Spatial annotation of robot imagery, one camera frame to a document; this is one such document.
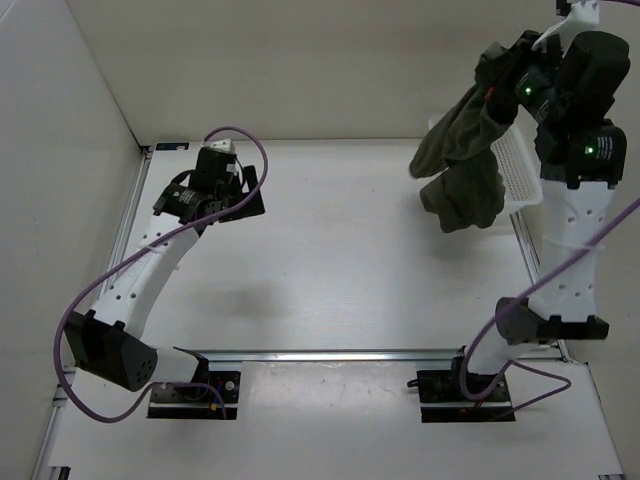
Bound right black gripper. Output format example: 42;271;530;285
476;31;567;126

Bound olive green shorts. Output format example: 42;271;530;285
409;43;519;233

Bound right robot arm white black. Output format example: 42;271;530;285
449;31;630;400

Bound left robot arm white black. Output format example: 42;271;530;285
64;139;265;400

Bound white plastic mesh basket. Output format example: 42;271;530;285
428;113;544;214

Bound small blue label sticker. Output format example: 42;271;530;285
155;142;190;151

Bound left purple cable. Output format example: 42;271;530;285
53;127;270;425

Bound purple cable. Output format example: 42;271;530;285
458;0;640;419
53;127;270;425

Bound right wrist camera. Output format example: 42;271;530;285
530;0;601;51

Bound left aluminium frame rail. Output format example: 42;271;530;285
29;145;155;479

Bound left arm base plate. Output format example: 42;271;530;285
147;364;241;421

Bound front aluminium rail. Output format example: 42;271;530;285
199;349;457;363

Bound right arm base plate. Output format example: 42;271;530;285
416;364;516;424

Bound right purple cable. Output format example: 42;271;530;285
458;0;640;419

